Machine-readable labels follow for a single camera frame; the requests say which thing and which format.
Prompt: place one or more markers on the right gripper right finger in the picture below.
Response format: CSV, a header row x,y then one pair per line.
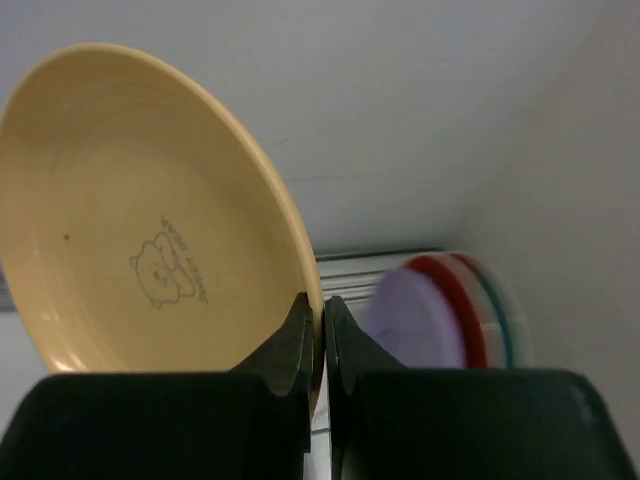
x,y
389,421

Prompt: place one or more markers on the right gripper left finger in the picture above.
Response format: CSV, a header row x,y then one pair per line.
x,y
252,422

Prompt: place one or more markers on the red teal floral plate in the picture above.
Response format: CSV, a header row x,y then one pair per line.
x,y
441,269
506,306

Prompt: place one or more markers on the purple plate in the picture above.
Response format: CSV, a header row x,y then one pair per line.
x,y
411,319

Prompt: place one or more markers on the tan plate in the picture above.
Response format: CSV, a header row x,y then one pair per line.
x,y
143,229

